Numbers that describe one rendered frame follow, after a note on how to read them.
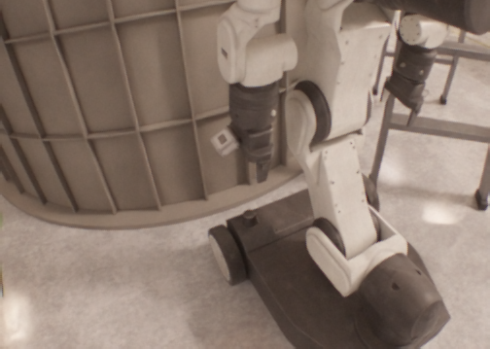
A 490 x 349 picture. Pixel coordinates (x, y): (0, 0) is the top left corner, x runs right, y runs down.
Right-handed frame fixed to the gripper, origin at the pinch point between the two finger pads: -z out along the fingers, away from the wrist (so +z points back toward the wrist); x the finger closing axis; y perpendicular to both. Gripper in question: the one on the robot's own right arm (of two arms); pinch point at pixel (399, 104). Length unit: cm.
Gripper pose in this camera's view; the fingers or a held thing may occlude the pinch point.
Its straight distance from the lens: 98.4
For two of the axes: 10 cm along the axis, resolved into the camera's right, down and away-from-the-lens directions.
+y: -9.0, 3.1, -3.1
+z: 0.3, -6.6, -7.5
